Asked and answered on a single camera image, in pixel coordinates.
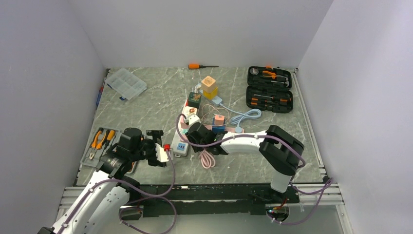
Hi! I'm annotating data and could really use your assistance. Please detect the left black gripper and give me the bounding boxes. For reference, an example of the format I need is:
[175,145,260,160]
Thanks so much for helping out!
[130,131,167,166]

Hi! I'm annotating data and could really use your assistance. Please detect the white power strip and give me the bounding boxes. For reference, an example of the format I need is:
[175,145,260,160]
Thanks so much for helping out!
[171,100,190,157]

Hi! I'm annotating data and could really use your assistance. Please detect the pink power strip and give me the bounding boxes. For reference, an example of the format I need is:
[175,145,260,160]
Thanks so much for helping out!
[211,126,244,134]

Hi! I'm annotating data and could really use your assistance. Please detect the grey tool case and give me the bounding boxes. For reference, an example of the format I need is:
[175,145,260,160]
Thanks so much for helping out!
[81,127,142,174]

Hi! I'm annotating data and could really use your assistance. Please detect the light blue cable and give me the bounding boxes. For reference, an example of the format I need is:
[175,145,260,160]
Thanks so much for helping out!
[220,102,263,129]

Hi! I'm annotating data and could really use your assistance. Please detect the clear plastic screw box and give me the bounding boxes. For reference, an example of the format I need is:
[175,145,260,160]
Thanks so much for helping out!
[106,68,147,100]

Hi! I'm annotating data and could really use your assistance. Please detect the black tool case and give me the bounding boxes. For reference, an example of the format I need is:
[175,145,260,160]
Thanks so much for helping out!
[245,66,294,114]

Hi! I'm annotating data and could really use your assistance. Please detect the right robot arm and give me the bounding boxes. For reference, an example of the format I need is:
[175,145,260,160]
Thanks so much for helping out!
[184,122,306,202]

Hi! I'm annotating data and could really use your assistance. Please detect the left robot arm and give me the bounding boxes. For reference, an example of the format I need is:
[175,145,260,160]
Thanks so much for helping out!
[39,128,171,234]

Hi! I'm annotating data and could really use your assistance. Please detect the blue cube adapter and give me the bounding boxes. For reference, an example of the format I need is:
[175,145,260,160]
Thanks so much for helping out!
[211,125,225,133]

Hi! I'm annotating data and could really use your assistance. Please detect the small pink charger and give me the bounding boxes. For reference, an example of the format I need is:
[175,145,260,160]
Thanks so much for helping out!
[213,115,225,127]

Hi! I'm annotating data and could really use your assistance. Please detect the white cube adapter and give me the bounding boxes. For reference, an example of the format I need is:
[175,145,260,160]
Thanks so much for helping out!
[182,106,198,117]

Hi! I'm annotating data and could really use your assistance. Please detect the dark green cube adapter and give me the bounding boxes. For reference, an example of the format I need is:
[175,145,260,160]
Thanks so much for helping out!
[187,92,202,109]

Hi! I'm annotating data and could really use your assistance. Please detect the yellow cube adapter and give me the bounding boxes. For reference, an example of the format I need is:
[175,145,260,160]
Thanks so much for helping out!
[202,87,218,100]

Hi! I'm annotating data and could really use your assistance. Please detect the peach cube adapter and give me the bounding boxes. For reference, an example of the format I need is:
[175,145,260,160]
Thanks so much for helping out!
[201,76,217,93]

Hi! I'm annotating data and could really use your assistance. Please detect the blue pen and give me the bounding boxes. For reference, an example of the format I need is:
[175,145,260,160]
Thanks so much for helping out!
[95,78,106,107]

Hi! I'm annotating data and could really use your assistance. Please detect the round tape measure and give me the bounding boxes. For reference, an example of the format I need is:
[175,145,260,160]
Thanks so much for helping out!
[249,68,259,76]

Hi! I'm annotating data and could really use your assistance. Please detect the orange pliers in black case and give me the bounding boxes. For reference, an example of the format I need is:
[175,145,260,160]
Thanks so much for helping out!
[261,70,288,79]

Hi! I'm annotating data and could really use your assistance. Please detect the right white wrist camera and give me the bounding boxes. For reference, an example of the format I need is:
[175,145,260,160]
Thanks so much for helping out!
[184,115,201,127]

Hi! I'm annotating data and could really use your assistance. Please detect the thin pink charging cable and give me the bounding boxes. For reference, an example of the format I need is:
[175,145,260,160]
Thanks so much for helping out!
[200,104,230,127]

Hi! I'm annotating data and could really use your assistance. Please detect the black base frame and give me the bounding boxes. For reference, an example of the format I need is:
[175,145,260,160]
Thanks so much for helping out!
[120,183,300,220]

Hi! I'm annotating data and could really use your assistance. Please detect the orange handle screwdriver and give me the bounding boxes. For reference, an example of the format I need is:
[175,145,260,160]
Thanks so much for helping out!
[188,64,218,70]

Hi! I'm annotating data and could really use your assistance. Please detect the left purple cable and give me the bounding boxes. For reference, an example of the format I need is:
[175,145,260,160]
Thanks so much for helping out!
[55,150,178,234]

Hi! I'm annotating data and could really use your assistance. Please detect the purple cable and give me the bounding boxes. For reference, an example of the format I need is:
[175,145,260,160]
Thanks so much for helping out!
[175,113,334,226]
[55,150,178,234]

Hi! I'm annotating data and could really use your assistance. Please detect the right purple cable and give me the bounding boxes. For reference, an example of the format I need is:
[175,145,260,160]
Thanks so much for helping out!
[175,113,334,226]

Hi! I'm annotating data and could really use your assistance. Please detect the aluminium rail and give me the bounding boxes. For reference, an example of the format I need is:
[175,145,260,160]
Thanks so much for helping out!
[58,183,345,210]

